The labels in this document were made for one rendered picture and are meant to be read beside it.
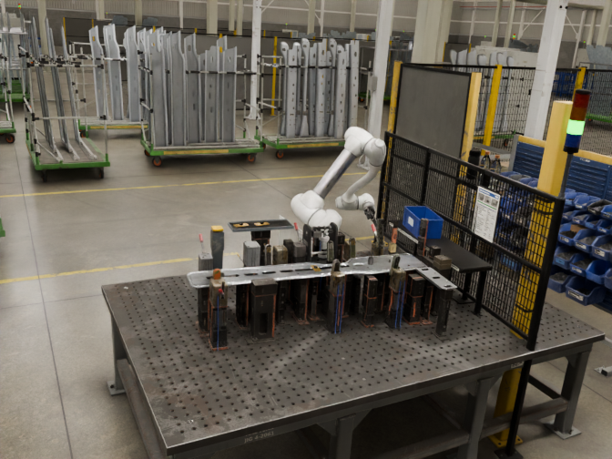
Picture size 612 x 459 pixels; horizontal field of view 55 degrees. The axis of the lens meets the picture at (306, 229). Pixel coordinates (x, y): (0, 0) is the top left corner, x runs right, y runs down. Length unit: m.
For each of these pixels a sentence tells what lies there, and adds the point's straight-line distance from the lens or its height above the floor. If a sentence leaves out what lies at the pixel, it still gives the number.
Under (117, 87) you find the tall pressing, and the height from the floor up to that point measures 0.93.
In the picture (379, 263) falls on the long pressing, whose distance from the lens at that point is 3.48.
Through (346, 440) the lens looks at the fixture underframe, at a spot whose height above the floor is 0.44.
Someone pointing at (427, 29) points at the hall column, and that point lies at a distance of 11.03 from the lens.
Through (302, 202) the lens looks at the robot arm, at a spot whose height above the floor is 1.12.
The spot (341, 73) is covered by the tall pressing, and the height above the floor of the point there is 1.51.
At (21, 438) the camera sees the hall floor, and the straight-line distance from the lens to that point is 3.88.
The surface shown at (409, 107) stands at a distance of 6.17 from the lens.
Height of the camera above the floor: 2.28
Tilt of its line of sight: 19 degrees down
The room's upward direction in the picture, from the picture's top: 4 degrees clockwise
